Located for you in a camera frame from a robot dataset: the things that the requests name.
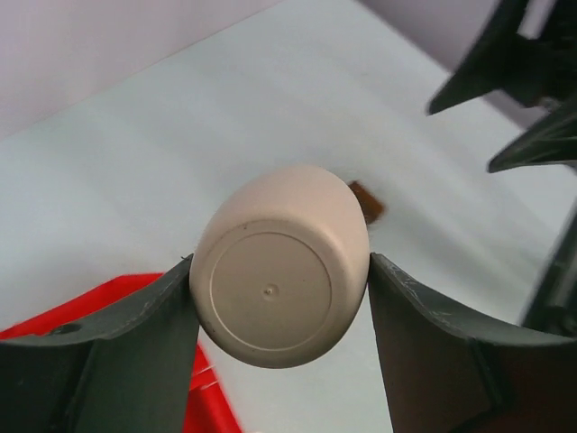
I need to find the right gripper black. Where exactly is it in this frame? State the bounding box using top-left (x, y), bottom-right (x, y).
top-left (487, 97), bottom-right (576, 336)

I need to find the beige plastic cup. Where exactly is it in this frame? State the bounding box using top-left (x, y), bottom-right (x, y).
top-left (189, 165), bottom-right (370, 369)

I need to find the left brown wooden tray handle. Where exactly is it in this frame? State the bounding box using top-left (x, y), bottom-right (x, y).
top-left (348, 180), bottom-right (387, 226)

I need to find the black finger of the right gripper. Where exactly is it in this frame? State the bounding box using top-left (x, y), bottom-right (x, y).
top-left (427, 1), bottom-right (576, 115)

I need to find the red plastic organizer bin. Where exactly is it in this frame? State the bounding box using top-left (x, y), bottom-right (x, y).
top-left (1, 273), bottom-right (243, 433)

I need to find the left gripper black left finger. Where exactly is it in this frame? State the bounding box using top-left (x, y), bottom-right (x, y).
top-left (1, 258), bottom-right (199, 432)

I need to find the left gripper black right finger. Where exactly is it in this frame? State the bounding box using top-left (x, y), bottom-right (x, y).
top-left (369, 253), bottom-right (576, 433)

